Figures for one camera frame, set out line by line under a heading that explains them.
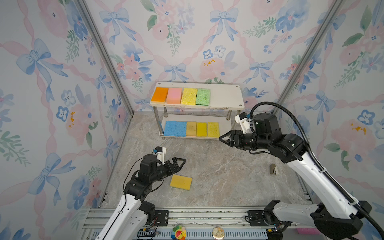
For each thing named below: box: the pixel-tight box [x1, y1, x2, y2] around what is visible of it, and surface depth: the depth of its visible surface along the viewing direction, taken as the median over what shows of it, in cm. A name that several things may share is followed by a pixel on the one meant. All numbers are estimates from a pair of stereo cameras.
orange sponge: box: [151, 87, 169, 103], surface depth 79 cm
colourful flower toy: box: [171, 224, 187, 240], surface depth 70 cm
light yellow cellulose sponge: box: [181, 88, 198, 106], surface depth 80 cm
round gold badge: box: [212, 226, 225, 240], surface depth 72 cm
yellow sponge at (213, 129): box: [207, 122, 220, 138], surface depth 103 cm
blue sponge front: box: [174, 121, 187, 137], surface depth 102 cm
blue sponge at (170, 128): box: [164, 121, 178, 137], surface depth 102 cm
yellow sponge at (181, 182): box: [169, 174, 193, 191], surface depth 86 cm
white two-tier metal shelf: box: [150, 82, 245, 139], surface depth 82 cm
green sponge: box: [195, 88, 211, 106], surface depth 80 cm
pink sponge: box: [167, 88, 182, 105], surface depth 78 cm
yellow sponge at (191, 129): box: [186, 121, 197, 137], surface depth 102 cm
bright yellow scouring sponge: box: [196, 122, 208, 137], surface depth 102 cm
